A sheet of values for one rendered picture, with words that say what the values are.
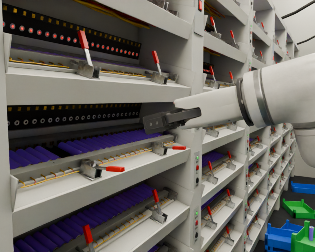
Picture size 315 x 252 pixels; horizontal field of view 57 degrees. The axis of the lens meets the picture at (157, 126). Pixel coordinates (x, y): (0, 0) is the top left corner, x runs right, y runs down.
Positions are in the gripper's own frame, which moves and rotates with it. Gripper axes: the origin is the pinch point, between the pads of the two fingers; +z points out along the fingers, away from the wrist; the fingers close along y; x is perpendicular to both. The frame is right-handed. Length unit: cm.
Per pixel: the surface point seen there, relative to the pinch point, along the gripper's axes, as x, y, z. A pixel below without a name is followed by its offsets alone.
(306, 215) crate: 102, -241, 6
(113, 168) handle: 6.2, 3.4, 9.7
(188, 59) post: -18.8, -40.0, 7.3
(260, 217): 81, -180, 31
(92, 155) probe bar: 3.2, -0.8, 17.8
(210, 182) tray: 25, -66, 19
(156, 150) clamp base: 6.0, -23.0, 15.5
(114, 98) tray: -7.3, -3.0, 10.9
